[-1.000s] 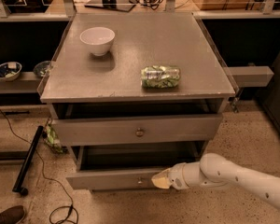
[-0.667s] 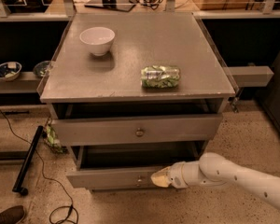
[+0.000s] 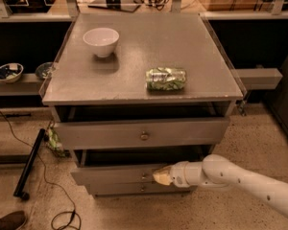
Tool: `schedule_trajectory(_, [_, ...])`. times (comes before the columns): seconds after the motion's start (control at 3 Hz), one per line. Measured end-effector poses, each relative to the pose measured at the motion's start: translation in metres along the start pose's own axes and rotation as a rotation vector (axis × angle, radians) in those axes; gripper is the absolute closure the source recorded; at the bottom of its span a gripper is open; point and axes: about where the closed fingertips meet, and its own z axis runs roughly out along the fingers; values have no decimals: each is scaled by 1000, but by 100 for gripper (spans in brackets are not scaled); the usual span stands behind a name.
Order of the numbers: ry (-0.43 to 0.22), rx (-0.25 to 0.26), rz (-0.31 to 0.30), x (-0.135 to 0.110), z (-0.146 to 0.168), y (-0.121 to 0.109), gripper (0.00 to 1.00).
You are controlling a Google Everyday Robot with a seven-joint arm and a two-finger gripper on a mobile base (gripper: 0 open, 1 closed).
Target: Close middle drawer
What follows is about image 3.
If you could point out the green bag on floor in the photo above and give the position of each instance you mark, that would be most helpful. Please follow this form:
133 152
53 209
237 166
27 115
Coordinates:
53 142

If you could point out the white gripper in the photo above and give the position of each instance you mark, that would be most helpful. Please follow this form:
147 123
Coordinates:
179 174

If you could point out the grey top drawer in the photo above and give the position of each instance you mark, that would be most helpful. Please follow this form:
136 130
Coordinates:
122 126

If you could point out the brown shoe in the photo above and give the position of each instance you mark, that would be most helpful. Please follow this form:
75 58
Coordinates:
13 221

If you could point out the grey bottom drawer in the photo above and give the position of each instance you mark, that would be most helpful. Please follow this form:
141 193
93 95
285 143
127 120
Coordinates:
118 189

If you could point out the black metal bar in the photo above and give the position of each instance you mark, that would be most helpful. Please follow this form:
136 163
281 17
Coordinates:
19 190

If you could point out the white ceramic bowl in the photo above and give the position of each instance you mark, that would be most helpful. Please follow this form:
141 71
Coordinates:
102 41

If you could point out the black monitor stand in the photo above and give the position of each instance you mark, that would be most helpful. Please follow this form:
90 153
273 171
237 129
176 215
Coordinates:
115 5

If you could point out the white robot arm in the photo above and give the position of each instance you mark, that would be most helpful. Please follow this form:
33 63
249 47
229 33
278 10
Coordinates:
216 172

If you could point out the green chip bag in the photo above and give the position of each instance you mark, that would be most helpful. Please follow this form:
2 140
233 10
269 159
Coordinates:
165 79

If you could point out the white bowl with items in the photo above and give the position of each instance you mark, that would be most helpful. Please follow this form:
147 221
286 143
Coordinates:
11 72

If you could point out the grey shelf beam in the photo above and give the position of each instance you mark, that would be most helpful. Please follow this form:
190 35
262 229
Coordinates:
259 78

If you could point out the grey drawer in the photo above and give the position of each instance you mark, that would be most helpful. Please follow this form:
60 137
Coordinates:
118 189
122 126
126 166

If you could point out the dark small bowl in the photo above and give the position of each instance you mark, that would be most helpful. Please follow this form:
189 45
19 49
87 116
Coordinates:
44 70

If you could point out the grey wooden drawer cabinet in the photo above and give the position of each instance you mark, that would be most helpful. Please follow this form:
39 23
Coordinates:
147 40

